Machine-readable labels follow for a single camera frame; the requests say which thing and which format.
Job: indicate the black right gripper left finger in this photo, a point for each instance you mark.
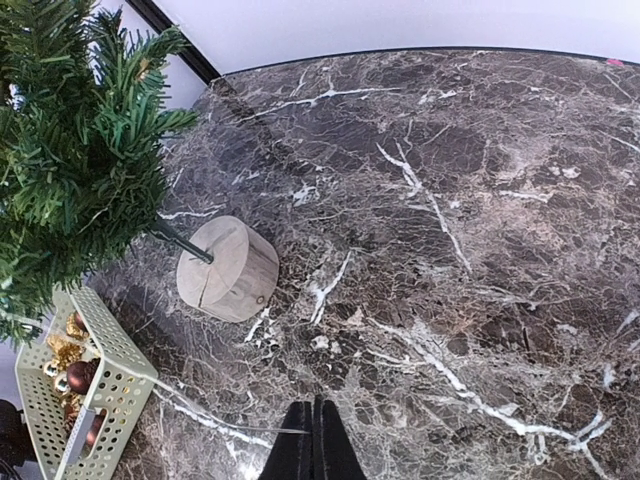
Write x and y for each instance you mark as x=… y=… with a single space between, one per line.
x=291 y=455

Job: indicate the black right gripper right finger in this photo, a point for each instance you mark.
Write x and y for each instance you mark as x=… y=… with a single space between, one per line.
x=333 y=455

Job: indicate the brown bauble ornament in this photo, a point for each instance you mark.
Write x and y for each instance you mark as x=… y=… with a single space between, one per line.
x=80 y=375
x=94 y=431
x=79 y=322

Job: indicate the small green christmas tree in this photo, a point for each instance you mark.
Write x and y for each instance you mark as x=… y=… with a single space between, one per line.
x=83 y=124

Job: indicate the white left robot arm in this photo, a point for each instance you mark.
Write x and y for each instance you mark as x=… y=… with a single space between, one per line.
x=16 y=444

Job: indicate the green plastic basket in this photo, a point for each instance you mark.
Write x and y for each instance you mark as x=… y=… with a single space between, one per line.
x=120 y=389

